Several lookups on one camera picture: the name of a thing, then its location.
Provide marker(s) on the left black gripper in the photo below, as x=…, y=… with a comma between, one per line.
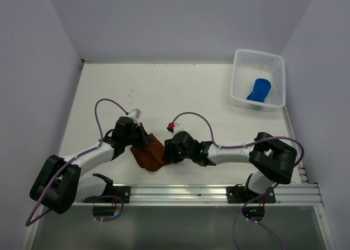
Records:
x=144, y=138

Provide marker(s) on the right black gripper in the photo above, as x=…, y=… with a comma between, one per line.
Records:
x=170, y=157

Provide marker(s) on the brown towel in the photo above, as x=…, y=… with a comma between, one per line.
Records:
x=150, y=157

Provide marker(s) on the blue towel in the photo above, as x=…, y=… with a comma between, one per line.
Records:
x=260, y=90

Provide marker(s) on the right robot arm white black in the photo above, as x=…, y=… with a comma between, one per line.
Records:
x=273, y=159

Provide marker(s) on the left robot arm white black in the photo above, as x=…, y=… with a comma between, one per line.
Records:
x=59, y=183

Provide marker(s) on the white plastic basket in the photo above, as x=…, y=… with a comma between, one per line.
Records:
x=250, y=65

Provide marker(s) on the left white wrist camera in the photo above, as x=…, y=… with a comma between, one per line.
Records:
x=135, y=115

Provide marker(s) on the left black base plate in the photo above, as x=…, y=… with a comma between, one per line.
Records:
x=122, y=192

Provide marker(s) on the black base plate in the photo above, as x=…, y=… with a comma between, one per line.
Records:
x=122, y=192
x=238, y=194

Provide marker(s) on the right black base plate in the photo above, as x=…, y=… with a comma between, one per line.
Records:
x=238, y=194

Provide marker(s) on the aluminium mounting rail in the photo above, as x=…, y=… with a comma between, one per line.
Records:
x=202, y=195

